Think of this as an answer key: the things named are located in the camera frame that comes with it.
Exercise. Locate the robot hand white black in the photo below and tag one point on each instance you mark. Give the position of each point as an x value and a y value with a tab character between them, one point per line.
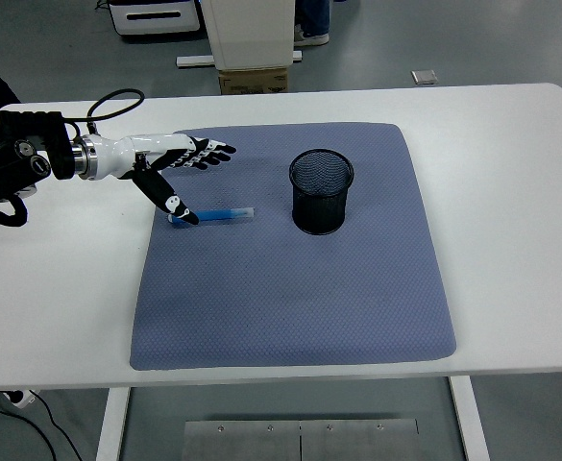
131	153

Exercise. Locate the blue marker with clear cap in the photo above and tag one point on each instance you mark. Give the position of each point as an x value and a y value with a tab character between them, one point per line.
225	214

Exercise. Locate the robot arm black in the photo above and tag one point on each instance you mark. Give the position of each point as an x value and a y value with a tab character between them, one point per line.
21	153

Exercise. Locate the black mesh pen holder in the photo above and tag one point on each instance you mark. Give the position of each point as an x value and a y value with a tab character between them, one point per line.
319	211

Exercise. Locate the white appliance with black slot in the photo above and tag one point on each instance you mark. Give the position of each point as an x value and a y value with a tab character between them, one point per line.
155	19

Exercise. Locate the brown cardboard box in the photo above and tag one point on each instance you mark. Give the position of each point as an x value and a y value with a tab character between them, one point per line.
254	81

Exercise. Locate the blue-grey textured mat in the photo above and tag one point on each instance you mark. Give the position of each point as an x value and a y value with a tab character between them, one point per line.
285	298

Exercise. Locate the white power strip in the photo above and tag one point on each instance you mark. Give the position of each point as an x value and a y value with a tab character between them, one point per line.
21	399

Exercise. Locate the white table leg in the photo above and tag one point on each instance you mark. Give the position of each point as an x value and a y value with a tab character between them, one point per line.
470	418
112	422

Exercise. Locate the small grey floor plate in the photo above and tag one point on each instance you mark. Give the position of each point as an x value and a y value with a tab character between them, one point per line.
424	77

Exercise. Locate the grey metal plate with screws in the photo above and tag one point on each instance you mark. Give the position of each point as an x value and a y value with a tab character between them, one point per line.
261	442

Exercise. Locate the white pedestal base bar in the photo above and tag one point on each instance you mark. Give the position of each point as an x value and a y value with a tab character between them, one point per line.
194	60

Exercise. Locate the white pedestal column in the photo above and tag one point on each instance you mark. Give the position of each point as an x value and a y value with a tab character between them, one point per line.
249	33

